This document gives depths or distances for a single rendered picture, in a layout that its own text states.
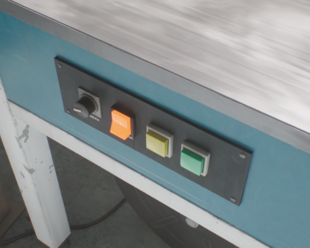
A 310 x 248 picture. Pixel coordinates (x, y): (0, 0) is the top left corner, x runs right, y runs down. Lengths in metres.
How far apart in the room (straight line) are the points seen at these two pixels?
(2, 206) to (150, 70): 0.82
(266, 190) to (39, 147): 0.46
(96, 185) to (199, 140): 0.81
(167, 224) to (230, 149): 0.58
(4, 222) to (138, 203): 0.37
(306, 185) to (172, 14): 0.22
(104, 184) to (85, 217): 0.11
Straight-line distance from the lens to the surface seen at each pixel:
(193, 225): 0.88
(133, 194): 1.02
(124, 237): 1.17
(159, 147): 0.50
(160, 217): 1.02
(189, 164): 0.49
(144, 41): 0.47
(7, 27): 0.60
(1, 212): 1.23
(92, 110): 0.54
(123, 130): 0.52
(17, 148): 0.81
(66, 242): 1.12
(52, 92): 0.61
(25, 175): 0.87
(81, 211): 1.22
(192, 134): 0.47
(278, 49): 0.48
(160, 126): 0.50
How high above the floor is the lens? 1.02
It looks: 47 degrees down
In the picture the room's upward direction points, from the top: straight up
